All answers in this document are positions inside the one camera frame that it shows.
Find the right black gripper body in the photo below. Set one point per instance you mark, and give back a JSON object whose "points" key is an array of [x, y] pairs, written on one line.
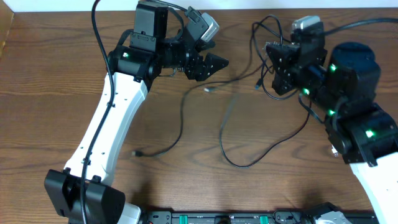
{"points": [[308, 77]]}

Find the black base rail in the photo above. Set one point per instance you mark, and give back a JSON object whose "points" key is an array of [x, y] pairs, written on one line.
{"points": [[280, 216]]}

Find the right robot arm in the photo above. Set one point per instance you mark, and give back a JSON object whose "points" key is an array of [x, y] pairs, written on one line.
{"points": [[357, 127]]}

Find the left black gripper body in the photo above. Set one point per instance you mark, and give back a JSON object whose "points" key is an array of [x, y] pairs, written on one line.
{"points": [[191, 61]]}

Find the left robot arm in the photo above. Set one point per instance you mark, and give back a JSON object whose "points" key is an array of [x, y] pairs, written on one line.
{"points": [[164, 36]]}

